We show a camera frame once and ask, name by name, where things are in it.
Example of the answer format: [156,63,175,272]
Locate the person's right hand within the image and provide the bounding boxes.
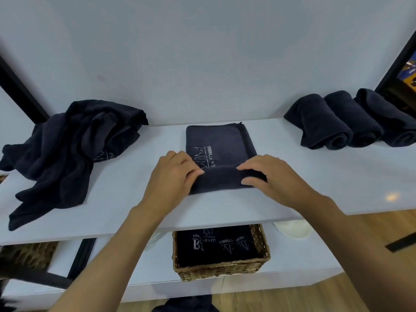
[236,155,325,213]

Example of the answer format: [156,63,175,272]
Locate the person's left hand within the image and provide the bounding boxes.
[138,150,205,221]

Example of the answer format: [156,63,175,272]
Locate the dark navy printed towel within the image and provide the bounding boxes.
[353,88,416,148]
[185,122,268,195]
[324,90,385,148]

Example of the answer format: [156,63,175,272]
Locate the plain dark navy towel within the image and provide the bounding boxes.
[283,93,354,150]

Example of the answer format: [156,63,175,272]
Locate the woven wicker basket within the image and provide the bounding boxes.
[171,224,271,283]

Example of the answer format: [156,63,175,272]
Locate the heap of dark navy towels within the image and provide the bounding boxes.
[0,99,149,232]

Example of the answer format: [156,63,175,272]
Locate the person's left forearm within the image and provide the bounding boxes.
[49,206,163,312]

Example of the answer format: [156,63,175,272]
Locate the person's right forearm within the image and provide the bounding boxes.
[299,195,416,312]

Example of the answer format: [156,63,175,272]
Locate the person's dark clothing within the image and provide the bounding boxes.
[153,295,220,312]

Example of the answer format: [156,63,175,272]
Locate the black metal shelf leg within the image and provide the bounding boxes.
[66,238,97,280]

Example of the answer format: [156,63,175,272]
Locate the black metal bar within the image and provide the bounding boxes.
[385,232,416,253]

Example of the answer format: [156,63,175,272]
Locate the large wicker hamper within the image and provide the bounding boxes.
[0,242,59,272]

